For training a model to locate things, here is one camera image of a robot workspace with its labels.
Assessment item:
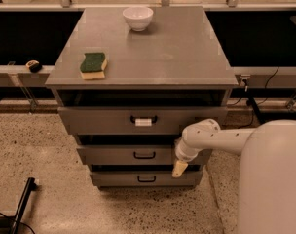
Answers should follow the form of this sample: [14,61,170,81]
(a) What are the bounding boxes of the grey drawer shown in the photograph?
[58,106,227,135]
[76,143,214,166]
[90,171,203,187]

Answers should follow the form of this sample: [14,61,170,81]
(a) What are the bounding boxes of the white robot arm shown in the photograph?
[172,119,296,234]

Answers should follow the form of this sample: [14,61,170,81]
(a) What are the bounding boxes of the grey bottom drawer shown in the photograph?
[90,171,203,187]

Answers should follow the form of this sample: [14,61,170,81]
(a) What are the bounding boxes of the grey drawer cabinet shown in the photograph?
[45,5,239,189]

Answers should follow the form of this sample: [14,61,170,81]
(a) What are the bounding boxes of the grey top drawer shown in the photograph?
[58,106,227,135]

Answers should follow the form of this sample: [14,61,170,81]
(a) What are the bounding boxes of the black stand leg right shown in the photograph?
[245,89,265,125]

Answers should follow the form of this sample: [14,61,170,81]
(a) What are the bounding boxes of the black stand leg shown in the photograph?
[0,177,37,234]
[245,89,265,125]

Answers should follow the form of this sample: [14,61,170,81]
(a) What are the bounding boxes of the green yellow sponge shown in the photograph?
[80,53,108,80]

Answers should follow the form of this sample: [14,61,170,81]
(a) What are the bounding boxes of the white ceramic bowl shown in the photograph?
[123,7,154,31]

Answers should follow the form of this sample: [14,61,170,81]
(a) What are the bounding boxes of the black yellow tape measure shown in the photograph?
[25,60,42,73]

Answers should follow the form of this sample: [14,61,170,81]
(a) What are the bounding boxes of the black stand leg left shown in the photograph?
[0,177,37,234]

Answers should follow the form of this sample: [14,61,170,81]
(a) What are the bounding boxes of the black power adapter with cable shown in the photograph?
[229,65,280,130]

